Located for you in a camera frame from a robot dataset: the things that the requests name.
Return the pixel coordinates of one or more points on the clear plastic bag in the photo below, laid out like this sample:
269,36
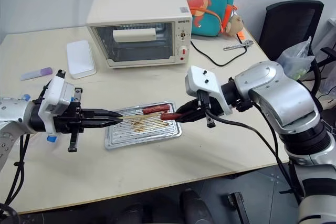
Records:
295,58

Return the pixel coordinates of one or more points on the clear case with purple cap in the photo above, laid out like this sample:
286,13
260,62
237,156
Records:
36,74

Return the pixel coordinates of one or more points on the silver adjustable wrench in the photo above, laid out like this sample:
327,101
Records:
236,46

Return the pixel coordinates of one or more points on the teal dinosaur backpack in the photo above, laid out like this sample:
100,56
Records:
207,3

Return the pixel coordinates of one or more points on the black flat bar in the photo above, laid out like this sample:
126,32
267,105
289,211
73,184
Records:
240,208

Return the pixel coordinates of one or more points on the black office chair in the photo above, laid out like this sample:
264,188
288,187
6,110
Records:
291,24

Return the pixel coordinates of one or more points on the ribbed metal baking tray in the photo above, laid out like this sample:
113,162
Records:
147,134

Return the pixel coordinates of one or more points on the white rectangular lidded box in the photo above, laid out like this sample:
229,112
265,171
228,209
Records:
80,58

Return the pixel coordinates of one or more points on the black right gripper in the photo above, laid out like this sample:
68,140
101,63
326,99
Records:
214,107

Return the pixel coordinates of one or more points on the orange paper tag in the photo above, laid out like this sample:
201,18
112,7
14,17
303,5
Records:
241,36

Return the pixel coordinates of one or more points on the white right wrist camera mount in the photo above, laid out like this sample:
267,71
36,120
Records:
203,82

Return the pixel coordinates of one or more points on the blue tape piece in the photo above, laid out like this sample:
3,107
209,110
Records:
51,139

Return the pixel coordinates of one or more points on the cream toaster oven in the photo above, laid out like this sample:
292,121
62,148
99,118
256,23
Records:
139,11

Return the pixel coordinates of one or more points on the red-brown sausage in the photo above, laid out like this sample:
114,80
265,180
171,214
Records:
168,116
156,109

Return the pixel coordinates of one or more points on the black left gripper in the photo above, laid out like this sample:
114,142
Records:
69,121

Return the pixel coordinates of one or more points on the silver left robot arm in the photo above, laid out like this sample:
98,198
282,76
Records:
13,119

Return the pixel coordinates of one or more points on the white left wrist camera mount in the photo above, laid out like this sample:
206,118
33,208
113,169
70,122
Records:
56,90

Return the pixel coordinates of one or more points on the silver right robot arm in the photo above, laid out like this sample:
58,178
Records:
283,95

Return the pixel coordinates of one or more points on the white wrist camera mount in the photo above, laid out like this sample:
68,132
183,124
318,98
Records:
56,90
203,82

